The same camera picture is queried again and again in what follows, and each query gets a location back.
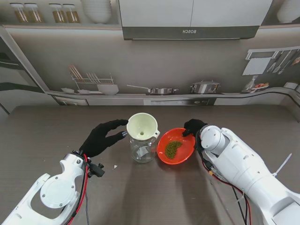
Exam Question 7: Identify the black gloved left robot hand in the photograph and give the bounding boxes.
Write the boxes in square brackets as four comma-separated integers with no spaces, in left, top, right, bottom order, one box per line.
[79,119,129,158]

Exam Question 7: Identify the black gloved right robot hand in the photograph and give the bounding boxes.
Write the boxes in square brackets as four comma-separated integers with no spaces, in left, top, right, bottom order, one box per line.
[182,119,208,138]

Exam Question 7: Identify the orange plastic bowl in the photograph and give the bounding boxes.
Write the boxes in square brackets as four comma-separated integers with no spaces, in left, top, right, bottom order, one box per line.
[157,127,196,165]

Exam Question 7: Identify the green mung beans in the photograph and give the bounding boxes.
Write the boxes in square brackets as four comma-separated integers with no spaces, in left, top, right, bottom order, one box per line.
[165,141,183,158]

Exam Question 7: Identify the cream plastic funnel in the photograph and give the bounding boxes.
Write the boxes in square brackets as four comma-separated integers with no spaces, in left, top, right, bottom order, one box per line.
[126,112,161,141]

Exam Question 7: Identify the clear glass jar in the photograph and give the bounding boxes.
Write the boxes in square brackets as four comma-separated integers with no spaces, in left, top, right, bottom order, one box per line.
[128,135,157,164]

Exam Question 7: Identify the white Bosch dishwasher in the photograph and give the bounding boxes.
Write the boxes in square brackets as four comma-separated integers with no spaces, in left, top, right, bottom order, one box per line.
[0,0,300,124]

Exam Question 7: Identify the white zip tie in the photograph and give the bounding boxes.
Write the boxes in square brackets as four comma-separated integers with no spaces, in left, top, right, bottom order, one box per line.
[273,153,293,179]

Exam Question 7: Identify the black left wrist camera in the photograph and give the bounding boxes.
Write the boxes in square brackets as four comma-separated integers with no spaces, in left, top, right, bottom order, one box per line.
[89,163,105,178]

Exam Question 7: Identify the red black left arm cables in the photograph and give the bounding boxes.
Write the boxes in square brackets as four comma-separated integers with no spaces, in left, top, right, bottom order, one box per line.
[63,153,92,225]

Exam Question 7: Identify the red black arm cables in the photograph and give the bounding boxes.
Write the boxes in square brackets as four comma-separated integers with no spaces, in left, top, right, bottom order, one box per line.
[196,133,253,225]
[63,153,92,225]

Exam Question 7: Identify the red black right arm cables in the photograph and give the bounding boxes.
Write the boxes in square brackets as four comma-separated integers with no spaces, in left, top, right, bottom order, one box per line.
[196,133,253,225]

